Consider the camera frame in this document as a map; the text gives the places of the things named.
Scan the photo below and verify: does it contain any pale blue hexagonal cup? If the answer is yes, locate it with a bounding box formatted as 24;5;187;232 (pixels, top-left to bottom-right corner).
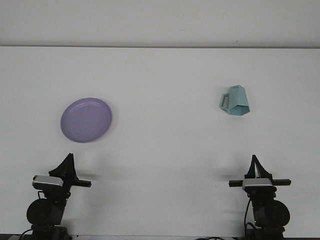
219;84;251;116

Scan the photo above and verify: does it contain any pale purple round plate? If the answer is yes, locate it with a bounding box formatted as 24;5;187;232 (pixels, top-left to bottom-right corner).
60;97;113;144

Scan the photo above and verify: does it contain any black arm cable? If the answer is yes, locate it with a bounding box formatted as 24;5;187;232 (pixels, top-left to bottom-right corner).
244;198;254;236
18;229;34;240

